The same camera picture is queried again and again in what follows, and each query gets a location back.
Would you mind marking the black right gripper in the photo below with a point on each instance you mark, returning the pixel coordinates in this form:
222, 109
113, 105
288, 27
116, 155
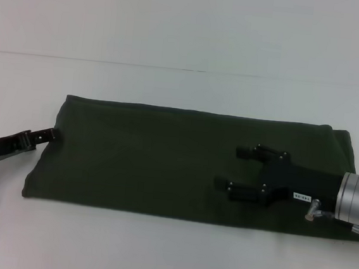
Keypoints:
302, 184

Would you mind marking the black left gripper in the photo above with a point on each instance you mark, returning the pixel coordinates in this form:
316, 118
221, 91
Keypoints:
0, 146

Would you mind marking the dark green t-shirt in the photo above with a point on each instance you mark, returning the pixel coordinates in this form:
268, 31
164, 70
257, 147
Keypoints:
164, 158

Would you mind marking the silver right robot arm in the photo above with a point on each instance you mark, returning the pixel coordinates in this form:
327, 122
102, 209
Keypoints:
356, 199

